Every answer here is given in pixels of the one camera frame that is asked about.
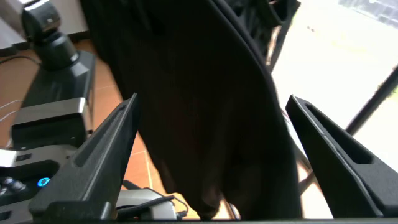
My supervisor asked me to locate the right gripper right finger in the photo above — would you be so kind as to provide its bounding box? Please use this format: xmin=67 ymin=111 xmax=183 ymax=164
xmin=285 ymin=95 xmax=398 ymax=218

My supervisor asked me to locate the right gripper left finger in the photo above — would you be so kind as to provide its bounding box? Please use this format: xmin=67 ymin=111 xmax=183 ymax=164
xmin=28 ymin=92 xmax=140 ymax=218

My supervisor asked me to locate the black garment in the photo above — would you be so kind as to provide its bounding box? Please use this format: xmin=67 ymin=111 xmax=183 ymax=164
xmin=79 ymin=0 xmax=303 ymax=220

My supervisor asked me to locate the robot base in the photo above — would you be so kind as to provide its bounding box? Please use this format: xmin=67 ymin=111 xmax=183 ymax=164
xmin=0 ymin=98 xmax=189 ymax=223

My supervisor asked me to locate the window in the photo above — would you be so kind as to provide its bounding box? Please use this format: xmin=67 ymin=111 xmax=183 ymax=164
xmin=270 ymin=0 xmax=398 ymax=175

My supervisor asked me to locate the black cable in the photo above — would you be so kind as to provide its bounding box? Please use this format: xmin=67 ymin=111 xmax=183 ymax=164
xmin=0 ymin=54 xmax=42 ymax=67

